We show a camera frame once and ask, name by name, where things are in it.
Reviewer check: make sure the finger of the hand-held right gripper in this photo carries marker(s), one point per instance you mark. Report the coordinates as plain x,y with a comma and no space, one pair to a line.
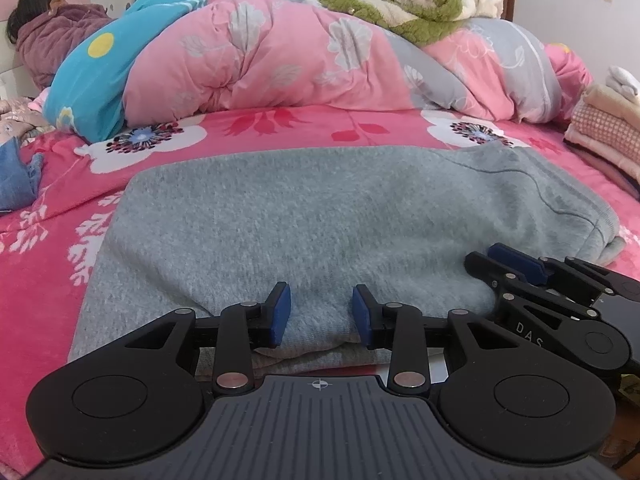
485,267
520,262

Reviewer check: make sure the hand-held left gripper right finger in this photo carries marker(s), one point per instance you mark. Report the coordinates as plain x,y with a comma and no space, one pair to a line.
361,317

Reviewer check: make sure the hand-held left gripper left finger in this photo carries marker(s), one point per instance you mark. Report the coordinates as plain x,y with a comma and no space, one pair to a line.
280,315

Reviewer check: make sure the grey sweatpants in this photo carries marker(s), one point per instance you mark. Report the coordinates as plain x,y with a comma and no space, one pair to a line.
325,220

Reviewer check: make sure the pink checked folded cloth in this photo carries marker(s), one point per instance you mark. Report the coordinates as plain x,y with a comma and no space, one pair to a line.
605,130

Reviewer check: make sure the cream folded cloth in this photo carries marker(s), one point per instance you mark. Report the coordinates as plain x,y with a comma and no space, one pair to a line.
610,97

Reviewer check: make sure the white folded cloth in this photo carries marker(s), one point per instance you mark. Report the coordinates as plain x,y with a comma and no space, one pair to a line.
625,80

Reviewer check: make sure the pink flower printed blanket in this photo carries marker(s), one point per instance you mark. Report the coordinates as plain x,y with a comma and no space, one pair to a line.
60,270

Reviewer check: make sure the pink floral quilt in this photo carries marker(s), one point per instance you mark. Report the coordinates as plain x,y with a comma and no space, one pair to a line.
300,60

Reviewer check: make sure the green and cream fleece garment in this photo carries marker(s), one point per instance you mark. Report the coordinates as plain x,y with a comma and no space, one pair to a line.
410,5

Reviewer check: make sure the teal dotted quilt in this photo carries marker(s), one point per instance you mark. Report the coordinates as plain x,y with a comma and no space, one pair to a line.
90,90

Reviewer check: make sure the blue jeans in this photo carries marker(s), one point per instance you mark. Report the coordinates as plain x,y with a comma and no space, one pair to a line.
15,175

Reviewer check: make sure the pink floral pajama garment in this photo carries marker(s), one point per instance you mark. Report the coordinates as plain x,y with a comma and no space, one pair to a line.
20,117

